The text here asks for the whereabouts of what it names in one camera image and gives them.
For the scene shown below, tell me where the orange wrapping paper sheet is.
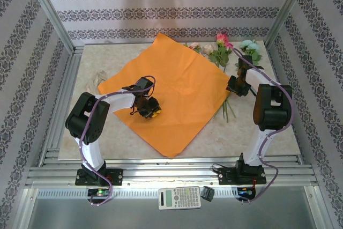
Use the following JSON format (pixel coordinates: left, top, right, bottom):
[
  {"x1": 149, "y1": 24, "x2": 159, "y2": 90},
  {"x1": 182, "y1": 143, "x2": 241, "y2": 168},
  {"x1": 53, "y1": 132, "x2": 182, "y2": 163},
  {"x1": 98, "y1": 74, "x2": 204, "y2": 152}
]
[{"x1": 98, "y1": 33, "x2": 231, "y2": 159}]

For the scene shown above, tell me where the magenta artificial flower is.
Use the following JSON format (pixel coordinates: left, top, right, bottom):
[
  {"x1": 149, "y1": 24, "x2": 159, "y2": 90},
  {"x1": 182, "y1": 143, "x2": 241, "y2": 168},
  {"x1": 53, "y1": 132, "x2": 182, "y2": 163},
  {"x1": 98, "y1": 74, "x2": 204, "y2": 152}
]
[{"x1": 223, "y1": 41, "x2": 234, "y2": 76}]

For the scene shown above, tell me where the cream artificial rose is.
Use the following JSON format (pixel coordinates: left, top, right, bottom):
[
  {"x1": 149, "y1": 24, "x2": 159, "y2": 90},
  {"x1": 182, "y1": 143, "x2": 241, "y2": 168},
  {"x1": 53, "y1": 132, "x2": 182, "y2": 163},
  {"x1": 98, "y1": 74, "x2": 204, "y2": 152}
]
[{"x1": 202, "y1": 43, "x2": 215, "y2": 56}]

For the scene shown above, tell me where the pink artificial rose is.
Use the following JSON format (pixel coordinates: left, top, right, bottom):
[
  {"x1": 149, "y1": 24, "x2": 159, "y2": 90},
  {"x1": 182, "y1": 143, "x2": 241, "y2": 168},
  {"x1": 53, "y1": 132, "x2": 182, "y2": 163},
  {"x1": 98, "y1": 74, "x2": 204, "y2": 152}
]
[{"x1": 208, "y1": 33, "x2": 230, "y2": 74}]

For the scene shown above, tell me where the beige fabric ribbon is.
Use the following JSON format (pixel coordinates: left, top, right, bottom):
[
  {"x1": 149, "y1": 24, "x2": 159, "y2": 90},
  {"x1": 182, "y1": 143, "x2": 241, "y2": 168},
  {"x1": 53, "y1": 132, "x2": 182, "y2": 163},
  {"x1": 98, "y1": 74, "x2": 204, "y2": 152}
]
[{"x1": 85, "y1": 70, "x2": 108, "y2": 91}]

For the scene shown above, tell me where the pale peach artificial flower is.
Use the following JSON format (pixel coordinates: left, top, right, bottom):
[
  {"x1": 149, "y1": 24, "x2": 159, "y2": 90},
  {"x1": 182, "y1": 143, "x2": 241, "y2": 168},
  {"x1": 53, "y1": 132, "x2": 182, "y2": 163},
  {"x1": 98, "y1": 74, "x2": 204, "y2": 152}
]
[{"x1": 183, "y1": 42, "x2": 202, "y2": 54}]

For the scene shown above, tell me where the white scientific calculator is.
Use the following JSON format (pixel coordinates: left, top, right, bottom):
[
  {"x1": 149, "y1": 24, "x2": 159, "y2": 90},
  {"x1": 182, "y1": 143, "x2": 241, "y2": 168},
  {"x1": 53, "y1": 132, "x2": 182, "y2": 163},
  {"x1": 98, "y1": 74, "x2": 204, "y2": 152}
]
[{"x1": 157, "y1": 186, "x2": 202, "y2": 210}]

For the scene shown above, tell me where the small circuit board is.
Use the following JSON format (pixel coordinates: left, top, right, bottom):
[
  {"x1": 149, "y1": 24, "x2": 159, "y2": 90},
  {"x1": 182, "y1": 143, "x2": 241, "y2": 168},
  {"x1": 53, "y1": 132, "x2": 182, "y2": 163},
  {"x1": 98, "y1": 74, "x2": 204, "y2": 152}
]
[
  {"x1": 237, "y1": 187, "x2": 256, "y2": 196},
  {"x1": 87, "y1": 188, "x2": 110, "y2": 197}
]

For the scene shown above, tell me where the small black box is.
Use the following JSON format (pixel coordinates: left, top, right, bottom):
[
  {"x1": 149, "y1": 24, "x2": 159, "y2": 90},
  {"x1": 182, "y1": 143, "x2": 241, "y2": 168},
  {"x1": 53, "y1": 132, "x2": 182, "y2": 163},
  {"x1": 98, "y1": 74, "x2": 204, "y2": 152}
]
[{"x1": 200, "y1": 186, "x2": 214, "y2": 202}]

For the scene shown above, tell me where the aluminium front frame rail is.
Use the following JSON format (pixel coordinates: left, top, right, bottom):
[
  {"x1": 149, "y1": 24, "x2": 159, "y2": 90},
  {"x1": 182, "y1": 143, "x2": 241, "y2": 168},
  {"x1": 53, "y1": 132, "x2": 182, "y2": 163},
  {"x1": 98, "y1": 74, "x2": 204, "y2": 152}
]
[{"x1": 25, "y1": 156, "x2": 318, "y2": 187}]

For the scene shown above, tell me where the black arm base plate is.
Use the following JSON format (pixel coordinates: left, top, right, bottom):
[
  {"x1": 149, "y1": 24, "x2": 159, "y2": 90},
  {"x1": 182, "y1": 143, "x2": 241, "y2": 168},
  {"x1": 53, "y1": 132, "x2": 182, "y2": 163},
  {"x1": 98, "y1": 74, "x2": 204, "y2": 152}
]
[
  {"x1": 74, "y1": 168, "x2": 123, "y2": 186},
  {"x1": 218, "y1": 166, "x2": 267, "y2": 186}
]

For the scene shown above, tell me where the aluminium side rail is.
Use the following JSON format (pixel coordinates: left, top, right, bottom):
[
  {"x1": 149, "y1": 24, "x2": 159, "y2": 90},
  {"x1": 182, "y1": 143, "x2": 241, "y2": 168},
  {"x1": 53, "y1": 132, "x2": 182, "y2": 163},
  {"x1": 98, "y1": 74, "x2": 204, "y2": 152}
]
[
  {"x1": 39, "y1": 46, "x2": 84, "y2": 167},
  {"x1": 265, "y1": 46, "x2": 305, "y2": 164}
]

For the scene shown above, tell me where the perforated metal cable tray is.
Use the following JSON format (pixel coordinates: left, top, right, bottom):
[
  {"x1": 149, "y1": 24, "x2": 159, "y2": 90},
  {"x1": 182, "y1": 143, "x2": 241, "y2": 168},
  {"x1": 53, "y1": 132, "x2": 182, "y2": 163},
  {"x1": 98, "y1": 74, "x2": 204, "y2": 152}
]
[{"x1": 36, "y1": 187, "x2": 259, "y2": 200}]

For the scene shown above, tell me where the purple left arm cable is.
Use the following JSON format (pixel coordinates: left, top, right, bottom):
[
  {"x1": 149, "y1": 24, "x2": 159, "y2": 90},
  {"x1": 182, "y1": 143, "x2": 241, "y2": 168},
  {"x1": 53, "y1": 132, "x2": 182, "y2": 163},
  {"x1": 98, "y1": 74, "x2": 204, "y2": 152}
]
[{"x1": 79, "y1": 75, "x2": 156, "y2": 208}]

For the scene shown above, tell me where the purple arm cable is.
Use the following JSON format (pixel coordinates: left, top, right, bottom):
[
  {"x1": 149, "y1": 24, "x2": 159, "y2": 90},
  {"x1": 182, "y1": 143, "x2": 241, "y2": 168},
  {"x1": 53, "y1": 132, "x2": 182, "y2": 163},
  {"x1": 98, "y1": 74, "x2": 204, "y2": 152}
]
[
  {"x1": 232, "y1": 48, "x2": 295, "y2": 205},
  {"x1": 79, "y1": 75, "x2": 156, "y2": 208}
]

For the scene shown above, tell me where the aluminium frame post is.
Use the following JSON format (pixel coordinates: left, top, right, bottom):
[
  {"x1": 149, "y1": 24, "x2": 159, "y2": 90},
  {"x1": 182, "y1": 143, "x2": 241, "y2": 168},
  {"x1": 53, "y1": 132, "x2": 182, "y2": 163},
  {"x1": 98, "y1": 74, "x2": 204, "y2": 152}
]
[
  {"x1": 264, "y1": 0, "x2": 313, "y2": 50},
  {"x1": 23, "y1": 0, "x2": 76, "y2": 53}
]

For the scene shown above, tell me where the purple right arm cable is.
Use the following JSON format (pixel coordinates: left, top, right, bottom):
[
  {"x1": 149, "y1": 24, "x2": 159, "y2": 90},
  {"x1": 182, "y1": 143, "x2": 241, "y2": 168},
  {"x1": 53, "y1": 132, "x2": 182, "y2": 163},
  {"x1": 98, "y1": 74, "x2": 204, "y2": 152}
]
[{"x1": 232, "y1": 48, "x2": 295, "y2": 205}]

